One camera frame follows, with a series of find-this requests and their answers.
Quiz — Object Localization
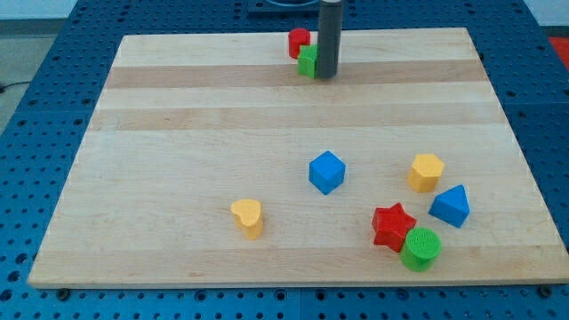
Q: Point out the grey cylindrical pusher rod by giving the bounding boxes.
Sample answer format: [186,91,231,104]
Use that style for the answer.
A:
[317,0,343,79]

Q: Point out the blue cube block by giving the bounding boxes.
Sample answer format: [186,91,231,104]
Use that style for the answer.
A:
[309,151,346,195]

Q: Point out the green cube block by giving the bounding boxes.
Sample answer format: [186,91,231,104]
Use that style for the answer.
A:
[297,44,318,78]

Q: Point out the yellow heart block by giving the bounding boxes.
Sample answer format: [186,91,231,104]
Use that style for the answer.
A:
[230,198,264,240]

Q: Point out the red cylinder block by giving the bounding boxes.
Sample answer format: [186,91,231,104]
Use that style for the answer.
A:
[288,28,311,60]

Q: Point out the yellow hexagon block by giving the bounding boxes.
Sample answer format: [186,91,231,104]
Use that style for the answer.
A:
[407,154,445,193]

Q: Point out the wooden board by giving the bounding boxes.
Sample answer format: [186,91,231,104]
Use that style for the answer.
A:
[28,28,568,289]

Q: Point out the red star block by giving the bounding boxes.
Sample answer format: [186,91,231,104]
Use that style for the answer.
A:
[372,203,417,252]

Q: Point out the blue triangle block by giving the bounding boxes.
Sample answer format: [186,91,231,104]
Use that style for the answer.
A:
[429,185,470,228]

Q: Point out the green cylinder block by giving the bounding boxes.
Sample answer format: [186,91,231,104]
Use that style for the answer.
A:
[399,227,442,272]

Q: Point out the black cable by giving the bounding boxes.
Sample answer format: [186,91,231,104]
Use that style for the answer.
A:
[0,80,31,94]

